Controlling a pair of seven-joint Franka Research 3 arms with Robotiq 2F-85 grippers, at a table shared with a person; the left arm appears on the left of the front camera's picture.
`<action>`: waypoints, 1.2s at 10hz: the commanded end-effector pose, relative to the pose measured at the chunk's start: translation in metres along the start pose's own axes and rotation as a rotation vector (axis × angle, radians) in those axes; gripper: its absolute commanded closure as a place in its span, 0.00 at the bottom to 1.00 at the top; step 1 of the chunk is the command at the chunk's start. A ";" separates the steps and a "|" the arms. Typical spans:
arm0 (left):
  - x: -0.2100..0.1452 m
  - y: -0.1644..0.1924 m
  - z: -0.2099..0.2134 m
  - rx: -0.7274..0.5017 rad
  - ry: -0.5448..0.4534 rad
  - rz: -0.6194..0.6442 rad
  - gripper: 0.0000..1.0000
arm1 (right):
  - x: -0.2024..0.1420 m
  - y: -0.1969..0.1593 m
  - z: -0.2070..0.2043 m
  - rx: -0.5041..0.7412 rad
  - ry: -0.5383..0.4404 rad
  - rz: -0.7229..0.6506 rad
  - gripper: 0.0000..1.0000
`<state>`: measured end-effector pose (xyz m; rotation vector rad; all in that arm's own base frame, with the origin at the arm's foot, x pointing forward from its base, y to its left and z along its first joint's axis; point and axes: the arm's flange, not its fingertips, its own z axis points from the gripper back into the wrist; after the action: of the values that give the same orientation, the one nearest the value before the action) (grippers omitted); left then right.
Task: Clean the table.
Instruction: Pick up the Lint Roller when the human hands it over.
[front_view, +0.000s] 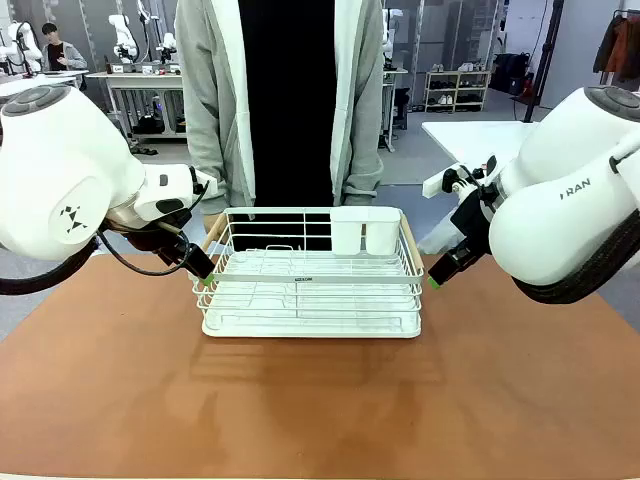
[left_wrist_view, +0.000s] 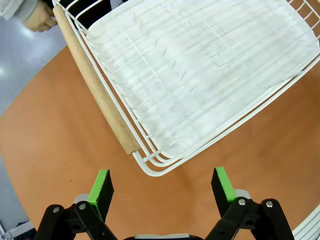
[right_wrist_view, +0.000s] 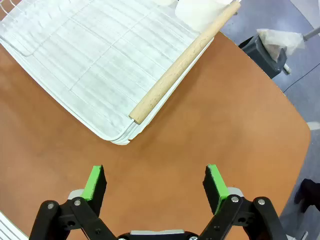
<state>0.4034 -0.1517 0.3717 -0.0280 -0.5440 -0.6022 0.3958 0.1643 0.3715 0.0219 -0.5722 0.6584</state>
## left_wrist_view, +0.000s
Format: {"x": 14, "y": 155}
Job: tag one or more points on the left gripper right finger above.
{"x": 225, "y": 197}

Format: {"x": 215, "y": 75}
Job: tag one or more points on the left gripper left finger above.
{"x": 100, "y": 200}

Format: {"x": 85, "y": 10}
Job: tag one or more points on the person's gray sleeved forearm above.
{"x": 15, "y": 7}

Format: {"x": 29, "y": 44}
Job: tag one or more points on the person's bare hand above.
{"x": 40, "y": 21}

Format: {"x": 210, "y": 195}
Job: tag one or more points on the white slatted mounting panel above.
{"x": 310, "y": 227}

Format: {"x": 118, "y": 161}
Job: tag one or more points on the white plastic drain tray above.
{"x": 200, "y": 75}

